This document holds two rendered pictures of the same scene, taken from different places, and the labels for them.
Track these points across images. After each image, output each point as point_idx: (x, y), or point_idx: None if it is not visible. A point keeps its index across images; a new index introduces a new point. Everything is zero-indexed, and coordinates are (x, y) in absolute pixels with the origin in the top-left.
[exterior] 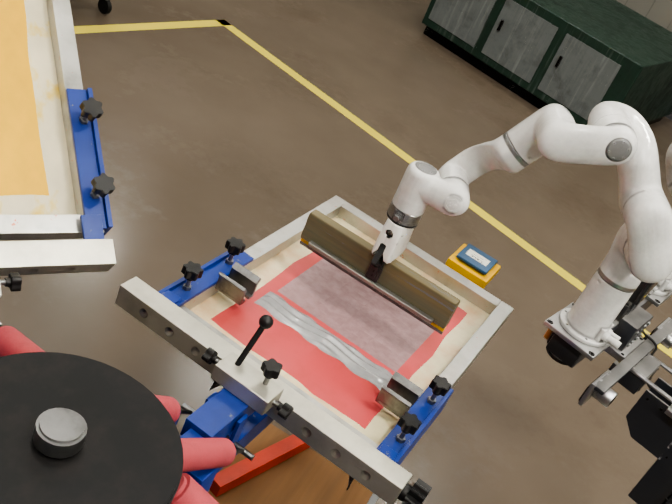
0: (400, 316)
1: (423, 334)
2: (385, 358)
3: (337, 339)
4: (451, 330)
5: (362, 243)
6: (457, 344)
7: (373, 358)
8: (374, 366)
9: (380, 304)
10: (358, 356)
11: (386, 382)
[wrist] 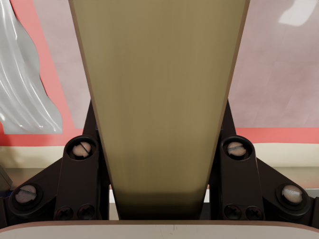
0: (261, 68)
1: (236, 120)
2: (86, 104)
3: (0, 9)
4: (296, 143)
5: (107, 79)
6: (259, 159)
7: (58, 90)
8: (36, 104)
9: (273, 11)
10: (18, 72)
11: (28, 131)
